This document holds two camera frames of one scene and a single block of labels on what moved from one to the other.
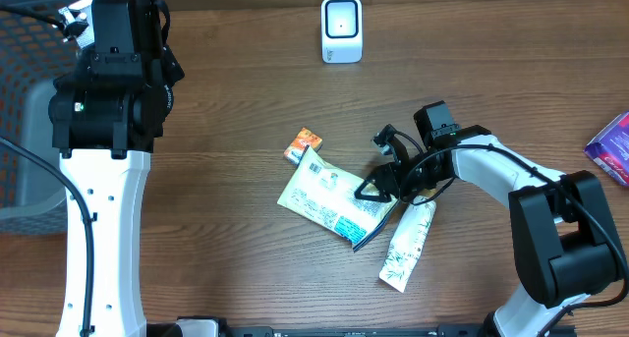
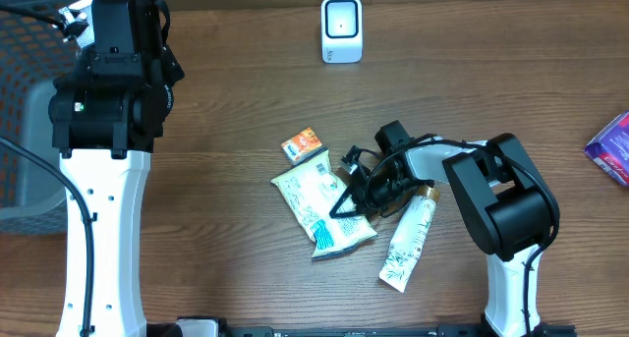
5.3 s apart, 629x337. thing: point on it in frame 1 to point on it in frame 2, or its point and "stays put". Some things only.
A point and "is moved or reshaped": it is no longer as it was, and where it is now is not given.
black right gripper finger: [384, 180] to [334, 213]
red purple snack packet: [608, 148] stays put
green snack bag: [326, 196] is moved or reshaped
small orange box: [300, 144] stays put
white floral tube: [409, 240] stays put
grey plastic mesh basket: [32, 50] stays put
